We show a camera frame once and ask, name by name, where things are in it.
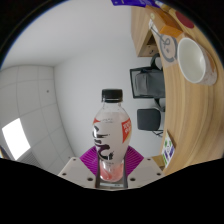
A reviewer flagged orange cardboard box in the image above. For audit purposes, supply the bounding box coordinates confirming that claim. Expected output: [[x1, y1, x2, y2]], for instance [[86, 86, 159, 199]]
[[149, 7, 184, 38]]

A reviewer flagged white mug with orange print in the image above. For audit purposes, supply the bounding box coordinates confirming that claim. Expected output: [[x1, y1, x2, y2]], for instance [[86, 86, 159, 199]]
[[176, 37, 218, 86]]

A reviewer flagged wooden side desk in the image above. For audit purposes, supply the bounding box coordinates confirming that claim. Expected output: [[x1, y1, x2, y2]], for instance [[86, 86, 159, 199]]
[[130, 6, 164, 58]]

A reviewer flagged purple hanging package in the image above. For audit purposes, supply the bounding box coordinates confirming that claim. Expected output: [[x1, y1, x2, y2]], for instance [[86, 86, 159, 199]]
[[110, 0, 161, 8]]

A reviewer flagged black padded office chair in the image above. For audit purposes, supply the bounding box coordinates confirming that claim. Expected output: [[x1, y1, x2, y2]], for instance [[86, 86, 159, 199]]
[[136, 107, 166, 138]]

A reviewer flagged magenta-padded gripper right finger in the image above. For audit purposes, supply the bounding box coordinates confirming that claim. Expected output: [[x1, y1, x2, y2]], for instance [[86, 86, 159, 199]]
[[122, 145, 165, 188]]

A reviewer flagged white and green leaflet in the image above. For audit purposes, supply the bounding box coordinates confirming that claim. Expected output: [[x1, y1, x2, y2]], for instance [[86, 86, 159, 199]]
[[161, 130, 176, 168]]

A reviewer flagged black mesh office chair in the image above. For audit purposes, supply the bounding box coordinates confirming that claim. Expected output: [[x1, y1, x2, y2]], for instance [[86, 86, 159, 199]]
[[129, 53, 167, 99]]

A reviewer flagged clear bottle with pink drink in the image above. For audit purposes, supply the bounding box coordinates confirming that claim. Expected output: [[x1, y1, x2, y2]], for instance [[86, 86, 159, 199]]
[[92, 88, 133, 183]]

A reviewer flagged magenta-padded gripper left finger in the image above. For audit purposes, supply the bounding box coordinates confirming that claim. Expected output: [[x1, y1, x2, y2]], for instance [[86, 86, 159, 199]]
[[57, 146, 102, 188]]

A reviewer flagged grey backpack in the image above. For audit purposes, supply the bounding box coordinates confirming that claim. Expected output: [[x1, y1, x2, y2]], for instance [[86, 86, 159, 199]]
[[133, 70, 166, 98]]

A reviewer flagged square ceiling light panel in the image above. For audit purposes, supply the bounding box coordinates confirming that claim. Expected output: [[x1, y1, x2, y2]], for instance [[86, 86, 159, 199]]
[[1, 117, 32, 161]]

